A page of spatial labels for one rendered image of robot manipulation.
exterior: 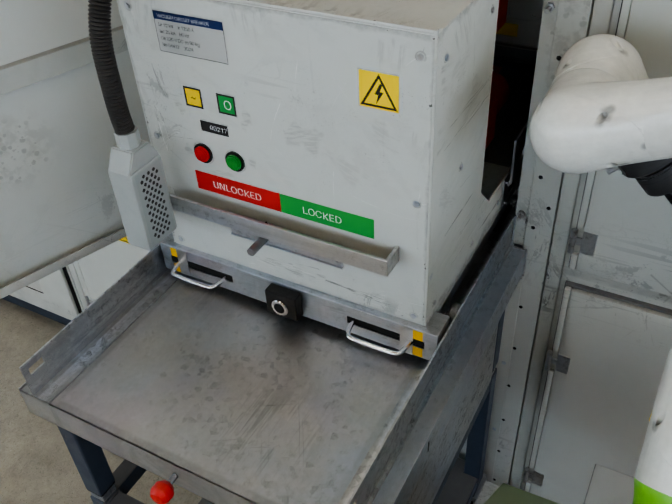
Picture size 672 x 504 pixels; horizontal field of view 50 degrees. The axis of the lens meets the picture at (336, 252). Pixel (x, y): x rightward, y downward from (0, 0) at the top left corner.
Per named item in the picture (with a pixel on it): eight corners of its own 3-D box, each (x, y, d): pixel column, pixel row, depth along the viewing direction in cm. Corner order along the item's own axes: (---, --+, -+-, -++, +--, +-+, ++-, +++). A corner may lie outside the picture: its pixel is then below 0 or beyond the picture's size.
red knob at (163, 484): (167, 510, 103) (162, 498, 101) (149, 501, 104) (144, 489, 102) (186, 486, 106) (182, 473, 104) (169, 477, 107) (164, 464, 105)
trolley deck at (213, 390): (367, 579, 95) (366, 556, 91) (29, 412, 120) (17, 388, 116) (523, 273, 140) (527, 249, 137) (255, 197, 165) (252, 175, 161)
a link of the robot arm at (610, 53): (621, 3, 94) (550, 47, 102) (601, 46, 86) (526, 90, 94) (679, 87, 97) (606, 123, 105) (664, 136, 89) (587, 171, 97)
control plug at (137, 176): (150, 252, 116) (125, 159, 105) (127, 244, 118) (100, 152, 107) (181, 226, 122) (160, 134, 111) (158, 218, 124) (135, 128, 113)
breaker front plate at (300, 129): (420, 336, 112) (431, 39, 82) (173, 252, 131) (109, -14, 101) (424, 331, 113) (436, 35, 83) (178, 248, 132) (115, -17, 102)
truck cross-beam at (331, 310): (436, 363, 114) (437, 336, 110) (165, 267, 135) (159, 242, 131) (448, 342, 117) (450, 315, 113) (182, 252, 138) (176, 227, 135)
